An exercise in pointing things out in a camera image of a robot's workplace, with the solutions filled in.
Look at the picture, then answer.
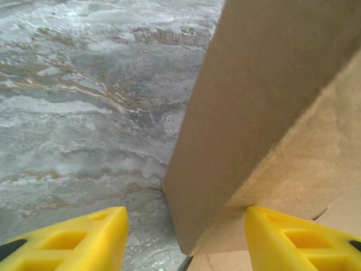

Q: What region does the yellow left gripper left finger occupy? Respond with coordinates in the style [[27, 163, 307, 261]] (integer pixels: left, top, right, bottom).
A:
[[0, 206, 130, 271]]

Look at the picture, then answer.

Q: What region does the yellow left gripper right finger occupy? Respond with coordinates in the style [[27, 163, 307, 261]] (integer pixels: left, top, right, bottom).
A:
[[244, 205, 361, 271]]

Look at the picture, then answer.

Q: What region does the brown cardboard box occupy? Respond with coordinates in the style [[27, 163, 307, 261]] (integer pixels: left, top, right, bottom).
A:
[[162, 0, 361, 271]]

